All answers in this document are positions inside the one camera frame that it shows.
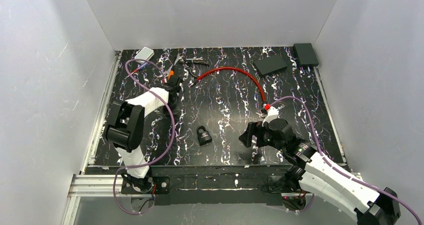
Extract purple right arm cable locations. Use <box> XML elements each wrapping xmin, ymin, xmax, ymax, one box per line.
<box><xmin>269</xmin><ymin>95</ymin><xmax>423</xmax><ymax>225</ymax></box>

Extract red blue screwdriver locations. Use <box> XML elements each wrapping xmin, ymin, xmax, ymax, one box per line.
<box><xmin>132</xmin><ymin>61</ymin><xmax>149</xmax><ymax>74</ymax></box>

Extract black handled pliers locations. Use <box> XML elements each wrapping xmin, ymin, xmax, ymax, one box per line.
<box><xmin>184</xmin><ymin>57</ymin><xmax>209</xmax><ymax>66</ymax></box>

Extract orange handled tool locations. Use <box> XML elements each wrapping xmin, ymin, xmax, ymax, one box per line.
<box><xmin>164</xmin><ymin>53</ymin><xmax>183</xmax><ymax>81</ymax></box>

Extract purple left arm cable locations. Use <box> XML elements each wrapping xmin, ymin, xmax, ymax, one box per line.
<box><xmin>112</xmin><ymin>58</ymin><xmax>177</xmax><ymax>216</ymax></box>

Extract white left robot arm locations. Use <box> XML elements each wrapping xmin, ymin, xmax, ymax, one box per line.
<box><xmin>103</xmin><ymin>75</ymin><xmax>183</xmax><ymax>193</ymax></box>

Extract black box in corner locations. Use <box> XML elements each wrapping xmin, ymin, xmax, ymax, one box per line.
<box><xmin>293</xmin><ymin>43</ymin><xmax>319</xmax><ymax>68</ymax></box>

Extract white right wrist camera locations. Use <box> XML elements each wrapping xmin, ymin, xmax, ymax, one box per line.
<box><xmin>259</xmin><ymin>104</ymin><xmax>279</xmax><ymax>127</ymax></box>

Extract red cable lock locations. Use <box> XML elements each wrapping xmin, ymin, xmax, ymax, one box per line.
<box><xmin>189</xmin><ymin>66</ymin><xmax>269</xmax><ymax>107</ymax></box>

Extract flat black plate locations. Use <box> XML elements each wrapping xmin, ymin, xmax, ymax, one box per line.
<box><xmin>253</xmin><ymin>55</ymin><xmax>288</xmax><ymax>77</ymax></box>

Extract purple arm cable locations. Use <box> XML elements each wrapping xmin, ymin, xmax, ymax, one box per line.
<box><xmin>112</xmin><ymin>58</ymin><xmax>177</xmax><ymax>216</ymax></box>
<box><xmin>269</xmin><ymin>95</ymin><xmax>423</xmax><ymax>225</ymax></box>

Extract black padlock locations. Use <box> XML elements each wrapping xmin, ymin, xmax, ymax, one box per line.
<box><xmin>196</xmin><ymin>125</ymin><xmax>213</xmax><ymax>146</ymax></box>

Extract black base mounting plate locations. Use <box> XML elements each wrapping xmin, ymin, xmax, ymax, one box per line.
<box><xmin>117</xmin><ymin>164</ymin><xmax>311</xmax><ymax>210</ymax></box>

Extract aluminium frame rail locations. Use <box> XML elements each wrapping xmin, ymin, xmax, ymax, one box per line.
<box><xmin>61</xmin><ymin>51</ymin><xmax>122</xmax><ymax>225</ymax></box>

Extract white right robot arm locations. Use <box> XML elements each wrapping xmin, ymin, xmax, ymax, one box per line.
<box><xmin>238</xmin><ymin>118</ymin><xmax>401</xmax><ymax>225</ymax></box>

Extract white rectangular box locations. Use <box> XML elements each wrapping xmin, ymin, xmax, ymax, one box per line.
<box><xmin>134</xmin><ymin>47</ymin><xmax>155</xmax><ymax>64</ymax></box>

